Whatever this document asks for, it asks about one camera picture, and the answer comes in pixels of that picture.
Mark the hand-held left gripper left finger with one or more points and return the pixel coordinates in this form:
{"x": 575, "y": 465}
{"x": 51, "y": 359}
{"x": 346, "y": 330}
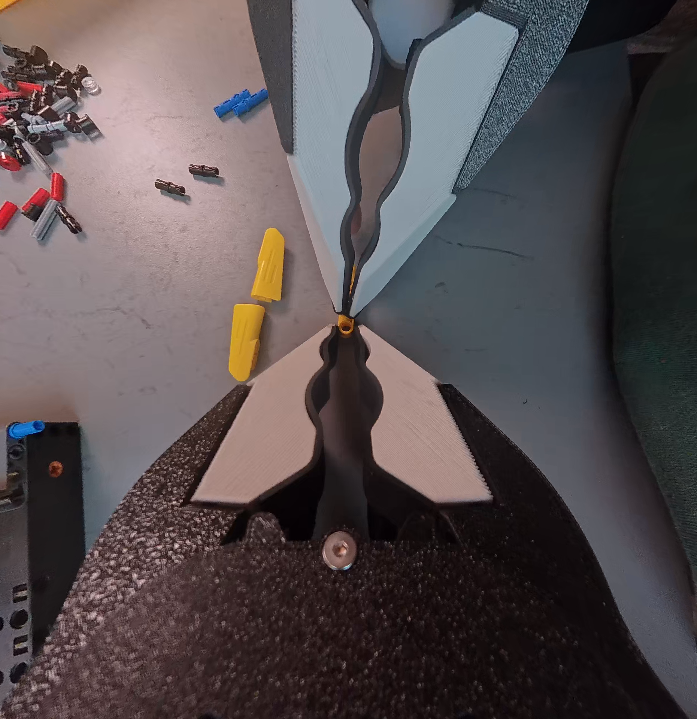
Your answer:
{"x": 258, "y": 444}

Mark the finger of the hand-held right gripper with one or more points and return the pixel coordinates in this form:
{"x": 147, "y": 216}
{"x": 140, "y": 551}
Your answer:
{"x": 449, "y": 123}
{"x": 326, "y": 112}

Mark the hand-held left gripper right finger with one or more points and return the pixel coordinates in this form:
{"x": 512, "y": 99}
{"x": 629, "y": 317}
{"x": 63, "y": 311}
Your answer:
{"x": 427, "y": 444}

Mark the blue lego pin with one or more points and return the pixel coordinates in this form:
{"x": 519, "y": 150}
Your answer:
{"x": 231, "y": 105}
{"x": 251, "y": 101}

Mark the yellow lego connector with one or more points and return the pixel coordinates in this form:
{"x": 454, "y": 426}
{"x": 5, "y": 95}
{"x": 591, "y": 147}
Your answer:
{"x": 268, "y": 264}
{"x": 246, "y": 342}

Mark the short yellow lego beam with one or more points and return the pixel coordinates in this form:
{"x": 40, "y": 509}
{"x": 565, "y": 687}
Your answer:
{"x": 345, "y": 326}

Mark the black and yellow lego model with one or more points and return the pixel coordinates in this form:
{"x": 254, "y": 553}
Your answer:
{"x": 50, "y": 533}

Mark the pile of small lego pins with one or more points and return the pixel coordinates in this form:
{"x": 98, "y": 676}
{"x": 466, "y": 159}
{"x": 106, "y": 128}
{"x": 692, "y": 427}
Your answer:
{"x": 33, "y": 112}

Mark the person's right hand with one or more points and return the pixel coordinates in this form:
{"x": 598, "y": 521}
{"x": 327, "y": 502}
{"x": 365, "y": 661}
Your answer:
{"x": 382, "y": 151}

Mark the black mesh pad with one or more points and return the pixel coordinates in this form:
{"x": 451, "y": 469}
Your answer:
{"x": 623, "y": 22}

